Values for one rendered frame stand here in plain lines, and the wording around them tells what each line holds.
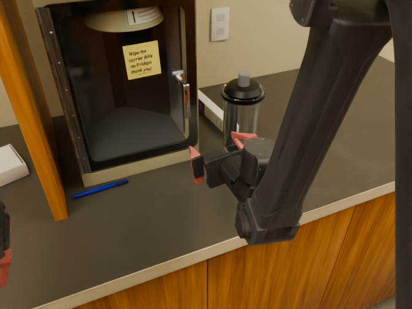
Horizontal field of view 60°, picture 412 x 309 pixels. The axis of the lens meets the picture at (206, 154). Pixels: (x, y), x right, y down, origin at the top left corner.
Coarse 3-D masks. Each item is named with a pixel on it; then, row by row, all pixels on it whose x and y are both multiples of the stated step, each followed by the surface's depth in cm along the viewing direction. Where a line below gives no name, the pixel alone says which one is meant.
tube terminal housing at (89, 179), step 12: (36, 0) 65; (48, 0) 65; (60, 0) 66; (72, 0) 67; (84, 0) 68; (168, 156) 97; (180, 156) 99; (120, 168) 93; (132, 168) 95; (144, 168) 96; (156, 168) 98; (84, 180) 91; (96, 180) 92; (108, 180) 94
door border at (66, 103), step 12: (48, 12) 65; (48, 24) 66; (48, 36) 68; (60, 60) 71; (60, 72) 72; (60, 84) 74; (72, 108) 78; (72, 120) 79; (72, 132) 81; (72, 144) 82; (84, 144) 84; (84, 156) 86; (84, 168) 87
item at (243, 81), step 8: (240, 72) 84; (248, 72) 84; (232, 80) 88; (240, 80) 84; (248, 80) 84; (224, 88) 87; (232, 88) 84; (240, 88) 84; (248, 88) 84; (256, 88) 84; (232, 96) 84; (240, 96) 83; (248, 96) 83; (256, 96) 84
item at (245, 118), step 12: (228, 96) 84; (228, 108) 87; (240, 108) 85; (252, 108) 85; (228, 120) 89; (240, 120) 87; (252, 120) 88; (228, 132) 91; (240, 132) 89; (252, 132) 90; (228, 144) 93
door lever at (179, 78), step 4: (176, 76) 83; (180, 76) 83; (184, 76) 84; (176, 80) 83; (180, 80) 82; (184, 80) 84; (180, 84) 82; (184, 84) 80; (188, 84) 80; (184, 88) 80; (188, 88) 80; (184, 92) 81; (188, 92) 81; (184, 96) 81; (188, 96) 82; (184, 100) 82; (188, 100) 82; (184, 104) 83; (188, 104) 83; (184, 108) 83; (188, 108) 83; (184, 112) 84; (188, 112) 84; (184, 116) 85; (188, 116) 85
